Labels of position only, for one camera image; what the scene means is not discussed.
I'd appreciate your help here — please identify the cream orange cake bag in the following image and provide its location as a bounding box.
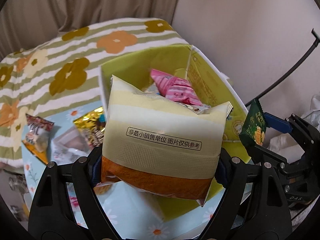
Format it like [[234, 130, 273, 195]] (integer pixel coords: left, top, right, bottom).
[[101, 76, 232, 205]]

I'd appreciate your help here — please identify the pink striped snack bag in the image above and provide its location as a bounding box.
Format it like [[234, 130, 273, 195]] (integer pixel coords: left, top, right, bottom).
[[150, 69, 202, 106]]

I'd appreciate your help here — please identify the floral striped green quilt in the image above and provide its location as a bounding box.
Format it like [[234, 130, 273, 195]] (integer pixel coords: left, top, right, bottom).
[[1, 18, 184, 168]]

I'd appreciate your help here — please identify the dark green snack packet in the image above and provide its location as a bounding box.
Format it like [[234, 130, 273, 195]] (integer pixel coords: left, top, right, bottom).
[[239, 99, 267, 150]]

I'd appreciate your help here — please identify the gold chocolate pillow snack bag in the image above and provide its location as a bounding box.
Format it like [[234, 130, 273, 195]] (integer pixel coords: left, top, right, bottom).
[[73, 107, 106, 148]]

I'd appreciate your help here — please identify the translucent white wrapped cake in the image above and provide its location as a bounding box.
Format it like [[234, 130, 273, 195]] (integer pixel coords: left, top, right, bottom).
[[51, 127, 92, 165]]

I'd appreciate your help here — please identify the waffle in clear wrapper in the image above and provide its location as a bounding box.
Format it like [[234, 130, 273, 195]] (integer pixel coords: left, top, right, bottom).
[[93, 183, 112, 195]]

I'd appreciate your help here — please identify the beige curtain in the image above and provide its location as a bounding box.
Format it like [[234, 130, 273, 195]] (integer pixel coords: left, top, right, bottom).
[[1, 0, 178, 58]]

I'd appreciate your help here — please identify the orange red chip bag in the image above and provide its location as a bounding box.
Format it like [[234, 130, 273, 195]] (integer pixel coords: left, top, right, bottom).
[[22, 114, 54, 165]]

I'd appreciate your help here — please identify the light blue daisy tablecloth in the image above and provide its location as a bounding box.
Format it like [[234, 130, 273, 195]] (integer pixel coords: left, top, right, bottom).
[[21, 101, 224, 239]]

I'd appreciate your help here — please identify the small pink snack packet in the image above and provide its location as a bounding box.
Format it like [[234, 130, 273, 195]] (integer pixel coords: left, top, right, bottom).
[[69, 196, 79, 210]]

